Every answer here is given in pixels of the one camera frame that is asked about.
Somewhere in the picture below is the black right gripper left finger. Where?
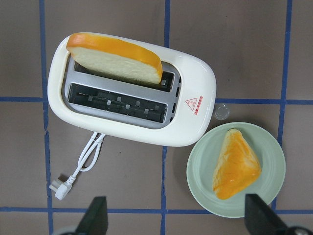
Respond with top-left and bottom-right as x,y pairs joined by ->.
76,196 -> 108,235

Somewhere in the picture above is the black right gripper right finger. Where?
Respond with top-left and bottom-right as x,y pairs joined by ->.
245,194 -> 291,235

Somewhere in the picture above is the white power cable with plug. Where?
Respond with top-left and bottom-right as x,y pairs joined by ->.
49,131 -> 106,201

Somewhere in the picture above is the white two-slot toaster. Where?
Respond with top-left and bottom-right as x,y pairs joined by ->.
47,33 -> 216,146

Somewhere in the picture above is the bread slice in toaster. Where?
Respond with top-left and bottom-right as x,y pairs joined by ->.
66,33 -> 163,85

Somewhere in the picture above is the light green plate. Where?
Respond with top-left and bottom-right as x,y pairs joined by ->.
186,122 -> 286,218

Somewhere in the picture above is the triangular toast on plate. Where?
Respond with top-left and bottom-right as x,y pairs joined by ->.
212,129 -> 262,200

